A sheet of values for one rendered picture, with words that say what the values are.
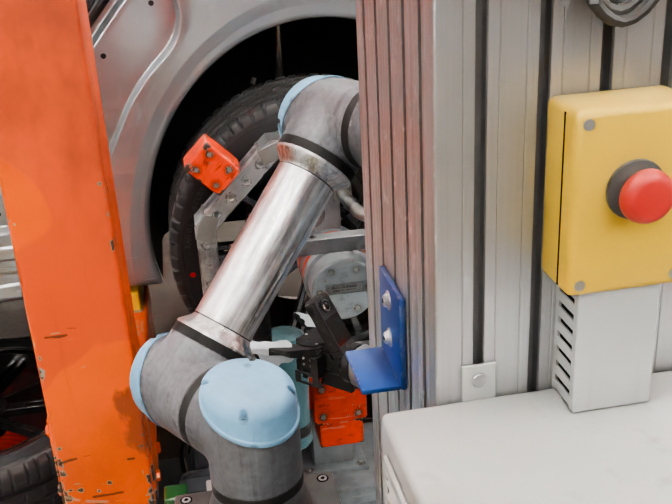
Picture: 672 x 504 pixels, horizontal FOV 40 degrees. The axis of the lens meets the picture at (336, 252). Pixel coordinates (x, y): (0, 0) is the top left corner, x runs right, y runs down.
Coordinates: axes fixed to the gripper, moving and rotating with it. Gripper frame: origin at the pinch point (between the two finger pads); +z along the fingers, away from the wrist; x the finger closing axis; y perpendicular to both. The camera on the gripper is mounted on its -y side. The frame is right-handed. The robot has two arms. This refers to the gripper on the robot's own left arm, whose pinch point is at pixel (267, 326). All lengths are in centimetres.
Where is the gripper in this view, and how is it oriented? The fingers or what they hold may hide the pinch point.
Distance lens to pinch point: 171.4
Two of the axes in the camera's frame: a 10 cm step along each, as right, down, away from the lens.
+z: -8.2, -1.9, 5.4
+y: 0.5, 9.2, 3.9
